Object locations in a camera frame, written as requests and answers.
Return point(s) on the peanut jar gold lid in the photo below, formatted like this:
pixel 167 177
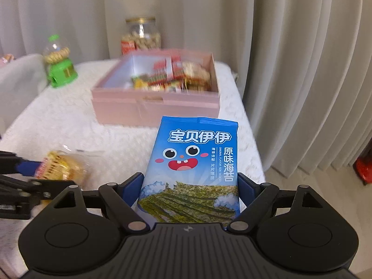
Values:
pixel 141 34

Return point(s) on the grey cushion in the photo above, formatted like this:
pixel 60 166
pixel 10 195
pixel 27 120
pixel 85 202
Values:
pixel 22 80

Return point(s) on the clear cracker pack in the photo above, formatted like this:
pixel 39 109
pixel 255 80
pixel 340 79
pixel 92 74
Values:
pixel 196 77

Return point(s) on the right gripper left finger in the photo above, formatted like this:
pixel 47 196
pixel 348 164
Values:
pixel 118 200

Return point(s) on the pink cardboard box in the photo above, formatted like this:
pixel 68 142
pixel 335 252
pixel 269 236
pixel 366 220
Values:
pixel 124 97

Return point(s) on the clear yellow cookie pack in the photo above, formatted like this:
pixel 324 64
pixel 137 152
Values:
pixel 66 164

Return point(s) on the green gumball snack dispenser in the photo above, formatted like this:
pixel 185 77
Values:
pixel 60 68

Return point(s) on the blue seaweed snack bag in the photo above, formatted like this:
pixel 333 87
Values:
pixel 192 173

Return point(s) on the white lace bedspread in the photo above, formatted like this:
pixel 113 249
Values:
pixel 64 118

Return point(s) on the beige curtain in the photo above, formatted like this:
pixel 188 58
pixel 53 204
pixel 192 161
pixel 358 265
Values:
pixel 304 66

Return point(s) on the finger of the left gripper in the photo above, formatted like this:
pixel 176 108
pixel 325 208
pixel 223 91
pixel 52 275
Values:
pixel 47 189
pixel 10 163

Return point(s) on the red long snack box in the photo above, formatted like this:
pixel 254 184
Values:
pixel 166 71

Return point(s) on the red object on floor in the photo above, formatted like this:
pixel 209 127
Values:
pixel 363 168

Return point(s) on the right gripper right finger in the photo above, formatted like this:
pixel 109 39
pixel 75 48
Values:
pixel 258 200

